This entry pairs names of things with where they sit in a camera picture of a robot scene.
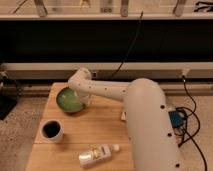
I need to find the black hanging cable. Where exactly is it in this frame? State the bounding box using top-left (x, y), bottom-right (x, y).
top-left (109, 10), bottom-right (145, 80)

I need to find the clear plastic bottle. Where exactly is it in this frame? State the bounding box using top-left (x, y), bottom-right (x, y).
top-left (79, 144), bottom-right (120, 167)

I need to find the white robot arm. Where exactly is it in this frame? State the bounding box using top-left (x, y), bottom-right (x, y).
top-left (68, 68), bottom-right (183, 171)

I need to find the white rectangular sponge block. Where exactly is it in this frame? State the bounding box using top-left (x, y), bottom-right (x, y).
top-left (121, 111), bottom-right (126, 121)

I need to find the black floor cable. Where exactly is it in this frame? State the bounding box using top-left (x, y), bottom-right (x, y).
top-left (169, 75), bottom-right (209, 171)

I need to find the black equipment at left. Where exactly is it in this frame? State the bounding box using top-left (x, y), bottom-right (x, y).
top-left (0, 71), bottom-right (21, 120)

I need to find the white cup with dark liquid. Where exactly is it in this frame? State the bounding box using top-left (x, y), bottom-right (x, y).
top-left (41, 120), bottom-right (63, 143)

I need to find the white wall outlet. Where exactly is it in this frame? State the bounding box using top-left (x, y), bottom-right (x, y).
top-left (92, 71), bottom-right (98, 78)

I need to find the green ceramic bowl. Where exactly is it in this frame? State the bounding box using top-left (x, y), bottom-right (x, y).
top-left (56, 87), bottom-right (85, 113)

